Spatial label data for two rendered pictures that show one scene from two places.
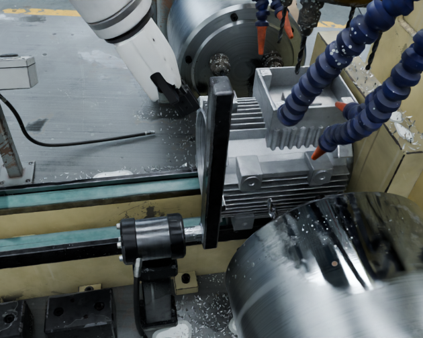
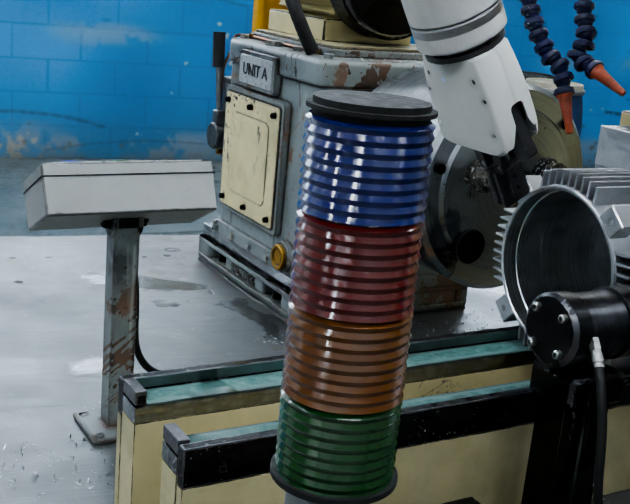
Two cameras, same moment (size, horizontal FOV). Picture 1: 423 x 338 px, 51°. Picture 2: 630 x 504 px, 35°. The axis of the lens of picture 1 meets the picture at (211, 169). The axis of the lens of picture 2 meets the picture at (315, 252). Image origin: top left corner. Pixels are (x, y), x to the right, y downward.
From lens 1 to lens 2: 0.65 m
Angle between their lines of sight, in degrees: 33
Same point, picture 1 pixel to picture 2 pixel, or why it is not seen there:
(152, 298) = (575, 470)
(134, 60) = (497, 80)
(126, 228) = (564, 294)
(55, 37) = (18, 261)
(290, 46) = (567, 152)
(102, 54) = not seen: hidden behind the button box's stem
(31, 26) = not seen: outside the picture
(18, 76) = (199, 187)
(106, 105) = (200, 333)
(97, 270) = (426, 481)
